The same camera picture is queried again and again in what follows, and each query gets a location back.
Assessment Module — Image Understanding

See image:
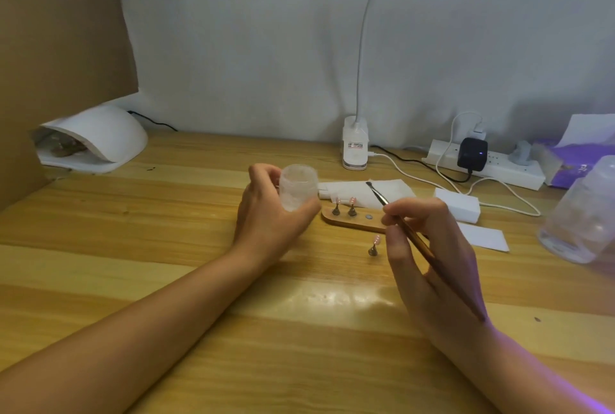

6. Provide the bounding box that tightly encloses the white desk lamp cable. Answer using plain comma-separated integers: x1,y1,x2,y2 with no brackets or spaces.
368,151,445,189

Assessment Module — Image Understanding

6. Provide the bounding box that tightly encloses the person's right hand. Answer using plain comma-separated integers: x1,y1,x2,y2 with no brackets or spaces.
383,197,494,348

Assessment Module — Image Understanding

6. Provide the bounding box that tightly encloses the brown nail art brush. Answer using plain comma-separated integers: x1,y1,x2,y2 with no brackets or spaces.
365,181,487,322

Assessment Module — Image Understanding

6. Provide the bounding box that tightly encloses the small white box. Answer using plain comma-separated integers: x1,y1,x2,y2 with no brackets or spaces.
434,187,481,224

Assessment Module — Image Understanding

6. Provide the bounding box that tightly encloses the clear plastic bottle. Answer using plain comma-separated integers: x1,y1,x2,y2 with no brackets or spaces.
537,154,615,265

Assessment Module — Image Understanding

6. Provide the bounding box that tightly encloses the white power strip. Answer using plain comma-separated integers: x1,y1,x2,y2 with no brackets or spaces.
421,139,546,191

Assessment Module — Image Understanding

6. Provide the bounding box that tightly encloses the white paper card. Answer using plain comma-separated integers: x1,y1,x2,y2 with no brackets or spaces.
455,222,510,253

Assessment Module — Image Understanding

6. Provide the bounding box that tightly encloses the purple tissue pack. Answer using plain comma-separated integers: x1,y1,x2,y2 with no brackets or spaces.
532,114,615,189

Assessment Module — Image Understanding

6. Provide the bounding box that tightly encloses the brown cardboard panel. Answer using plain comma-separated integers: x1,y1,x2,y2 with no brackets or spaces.
0,0,140,211

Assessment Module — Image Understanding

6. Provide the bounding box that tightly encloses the small gray plug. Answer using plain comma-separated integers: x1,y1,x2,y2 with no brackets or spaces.
513,141,534,167

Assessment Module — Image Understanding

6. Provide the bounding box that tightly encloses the person's right forearm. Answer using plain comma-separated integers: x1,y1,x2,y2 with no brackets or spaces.
428,320,615,414

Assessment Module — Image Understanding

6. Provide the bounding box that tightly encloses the white nail curing lamp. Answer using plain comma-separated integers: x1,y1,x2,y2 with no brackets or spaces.
32,104,149,174

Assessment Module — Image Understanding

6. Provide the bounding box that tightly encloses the wooden nail stand base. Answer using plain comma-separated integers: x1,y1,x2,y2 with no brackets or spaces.
320,207,391,233

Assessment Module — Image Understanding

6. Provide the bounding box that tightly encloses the white cloth backdrop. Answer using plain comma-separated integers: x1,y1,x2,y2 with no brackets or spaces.
108,0,615,156

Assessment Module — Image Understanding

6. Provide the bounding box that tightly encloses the thin black lamp cable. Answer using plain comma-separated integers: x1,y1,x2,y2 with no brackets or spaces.
127,110,179,133

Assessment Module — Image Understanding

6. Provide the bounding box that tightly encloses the white gooseneck desk lamp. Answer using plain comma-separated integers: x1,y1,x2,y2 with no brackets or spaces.
271,0,525,171

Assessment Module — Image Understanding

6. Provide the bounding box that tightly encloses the small translucent plastic jar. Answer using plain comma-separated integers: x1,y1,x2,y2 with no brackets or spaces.
279,164,321,213

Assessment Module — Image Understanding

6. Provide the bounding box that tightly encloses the white paper towel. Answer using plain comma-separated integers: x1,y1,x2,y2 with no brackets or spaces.
317,179,417,211

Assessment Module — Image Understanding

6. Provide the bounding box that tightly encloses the long white charger cable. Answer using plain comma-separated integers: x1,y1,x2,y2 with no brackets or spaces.
435,112,542,218

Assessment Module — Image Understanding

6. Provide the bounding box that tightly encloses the black power adapter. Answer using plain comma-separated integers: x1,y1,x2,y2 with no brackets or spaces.
456,138,489,173

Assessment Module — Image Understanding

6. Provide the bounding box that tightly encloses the black adapter cable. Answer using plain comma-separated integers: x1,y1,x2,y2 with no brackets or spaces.
369,145,472,184

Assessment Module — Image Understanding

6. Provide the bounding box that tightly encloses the person's left hand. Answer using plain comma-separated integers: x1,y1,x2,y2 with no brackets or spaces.
233,163,322,263

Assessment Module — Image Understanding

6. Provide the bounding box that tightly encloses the person's left forearm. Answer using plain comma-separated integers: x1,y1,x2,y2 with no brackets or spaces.
0,242,270,414

